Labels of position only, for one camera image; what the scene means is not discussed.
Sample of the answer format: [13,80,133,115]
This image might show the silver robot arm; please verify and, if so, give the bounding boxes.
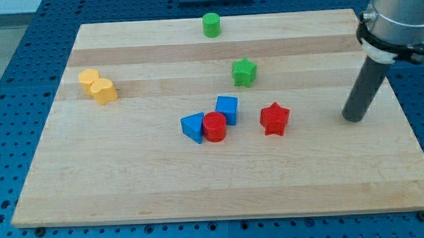
[357,0,424,65]

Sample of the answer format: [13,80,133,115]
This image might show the green star block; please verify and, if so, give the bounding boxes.
[232,58,257,88]

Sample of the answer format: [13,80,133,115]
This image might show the red star block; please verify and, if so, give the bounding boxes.
[259,102,290,136]

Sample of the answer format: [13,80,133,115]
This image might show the red cylinder block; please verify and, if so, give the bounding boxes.
[202,112,227,142]

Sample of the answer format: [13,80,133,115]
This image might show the wooden board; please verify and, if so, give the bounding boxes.
[12,9,424,228]

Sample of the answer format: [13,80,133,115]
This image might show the blue cube block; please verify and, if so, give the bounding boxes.
[215,96,238,126]

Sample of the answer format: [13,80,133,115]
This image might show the blue triangle block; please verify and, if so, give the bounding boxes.
[180,112,205,144]

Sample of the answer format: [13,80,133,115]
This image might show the green cylinder block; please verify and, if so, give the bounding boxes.
[202,12,221,38]

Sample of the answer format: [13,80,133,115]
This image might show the yellow heart block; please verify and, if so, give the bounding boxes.
[90,78,119,105]

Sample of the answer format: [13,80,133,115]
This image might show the yellow hexagon block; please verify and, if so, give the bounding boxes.
[78,68,100,96]

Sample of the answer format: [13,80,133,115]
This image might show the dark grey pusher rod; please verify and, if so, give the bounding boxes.
[342,57,391,123]

